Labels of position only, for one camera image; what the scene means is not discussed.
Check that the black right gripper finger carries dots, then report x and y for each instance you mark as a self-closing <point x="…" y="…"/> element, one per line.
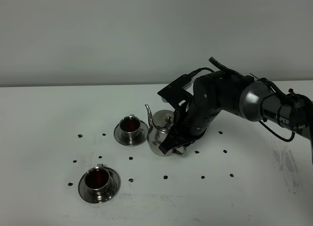
<point x="177" y="137"/>

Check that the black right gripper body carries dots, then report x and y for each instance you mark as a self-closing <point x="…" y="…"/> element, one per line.
<point x="187" y="113"/>

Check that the stainless steel teapot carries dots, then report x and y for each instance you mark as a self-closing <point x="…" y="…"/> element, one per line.
<point x="160" y="124"/>

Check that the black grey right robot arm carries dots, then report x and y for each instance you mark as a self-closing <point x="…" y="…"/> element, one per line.
<point x="253" y="100"/>

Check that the far stainless steel teacup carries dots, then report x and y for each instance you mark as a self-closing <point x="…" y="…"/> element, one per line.
<point x="130" y="127"/>

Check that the stainless steel teacup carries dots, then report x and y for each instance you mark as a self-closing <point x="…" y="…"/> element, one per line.
<point x="130" y="127"/>
<point x="97" y="178"/>

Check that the near stainless steel teacup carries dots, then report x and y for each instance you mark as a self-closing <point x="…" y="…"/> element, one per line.
<point x="97" y="178"/>

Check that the far steel saucer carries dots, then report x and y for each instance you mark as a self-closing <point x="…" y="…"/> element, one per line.
<point x="128" y="141"/>

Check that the steel saucer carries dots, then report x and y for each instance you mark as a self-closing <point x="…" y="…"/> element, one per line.
<point x="128" y="141"/>
<point x="100" y="196"/>

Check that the near steel saucer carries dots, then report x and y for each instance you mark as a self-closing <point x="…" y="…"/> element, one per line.
<point x="100" y="196"/>

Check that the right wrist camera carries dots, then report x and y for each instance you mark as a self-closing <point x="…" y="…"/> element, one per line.
<point x="183" y="82"/>

